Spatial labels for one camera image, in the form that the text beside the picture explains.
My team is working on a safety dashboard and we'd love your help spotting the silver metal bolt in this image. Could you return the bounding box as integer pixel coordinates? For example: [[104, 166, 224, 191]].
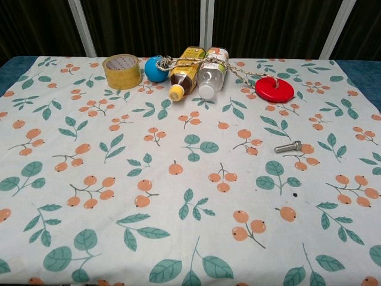
[[274, 141, 302, 155]]

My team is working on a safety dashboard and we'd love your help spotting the floral print tablecloth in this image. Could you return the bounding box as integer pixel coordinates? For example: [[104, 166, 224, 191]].
[[0, 55, 381, 286]]

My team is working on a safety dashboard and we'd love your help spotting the tea bottle yellow cap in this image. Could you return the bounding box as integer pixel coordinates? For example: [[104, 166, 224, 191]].
[[168, 46, 207, 104]]

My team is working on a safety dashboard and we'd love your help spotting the clear bottle white cap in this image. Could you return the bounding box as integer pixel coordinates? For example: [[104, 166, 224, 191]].
[[197, 46, 230, 100]]

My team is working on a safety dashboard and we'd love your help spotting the blue round cap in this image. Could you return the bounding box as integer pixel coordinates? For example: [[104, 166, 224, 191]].
[[145, 56, 170, 83]]

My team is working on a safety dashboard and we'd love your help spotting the red plastic disc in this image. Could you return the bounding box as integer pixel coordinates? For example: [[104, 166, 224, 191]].
[[254, 76, 295, 103]]

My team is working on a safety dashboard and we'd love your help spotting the clear packing tape roll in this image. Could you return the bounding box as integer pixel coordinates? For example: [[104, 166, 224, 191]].
[[102, 54, 142, 90]]

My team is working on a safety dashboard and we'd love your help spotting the dark folding screen panel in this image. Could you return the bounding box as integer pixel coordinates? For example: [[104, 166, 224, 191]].
[[320, 0, 381, 61], [0, 0, 92, 69], [67, 0, 209, 58], [204, 0, 357, 60]]

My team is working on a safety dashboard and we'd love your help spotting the braided beige rope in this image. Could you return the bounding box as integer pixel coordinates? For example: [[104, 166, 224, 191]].
[[156, 54, 282, 90]]

